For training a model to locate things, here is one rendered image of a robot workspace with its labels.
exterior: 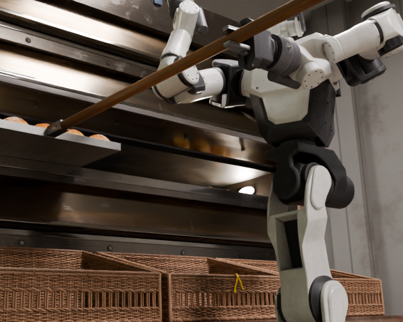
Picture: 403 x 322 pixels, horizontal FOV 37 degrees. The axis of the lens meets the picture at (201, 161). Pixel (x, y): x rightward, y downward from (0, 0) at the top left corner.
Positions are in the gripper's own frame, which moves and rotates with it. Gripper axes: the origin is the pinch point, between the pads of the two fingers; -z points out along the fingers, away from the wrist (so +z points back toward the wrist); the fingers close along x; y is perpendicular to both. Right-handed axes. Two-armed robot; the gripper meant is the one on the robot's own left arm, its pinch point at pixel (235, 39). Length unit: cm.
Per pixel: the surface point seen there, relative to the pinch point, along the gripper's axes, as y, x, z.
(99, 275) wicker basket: 63, 48, 4
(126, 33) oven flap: 114, -63, 49
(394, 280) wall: 154, 39, 307
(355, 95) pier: 166, -107, 303
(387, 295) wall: 160, 49, 307
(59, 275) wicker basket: 63, 48, -9
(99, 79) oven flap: 114, -38, 35
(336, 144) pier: 183, -69, 295
